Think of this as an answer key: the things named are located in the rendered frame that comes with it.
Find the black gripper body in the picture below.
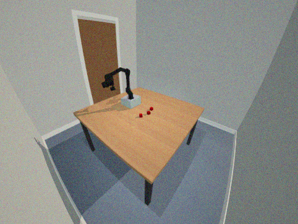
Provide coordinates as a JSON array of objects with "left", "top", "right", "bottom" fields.
[{"left": 110, "top": 82, "right": 115, "bottom": 91}]

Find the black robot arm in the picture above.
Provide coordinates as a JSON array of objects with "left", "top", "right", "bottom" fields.
[{"left": 101, "top": 67, "right": 134, "bottom": 100}]

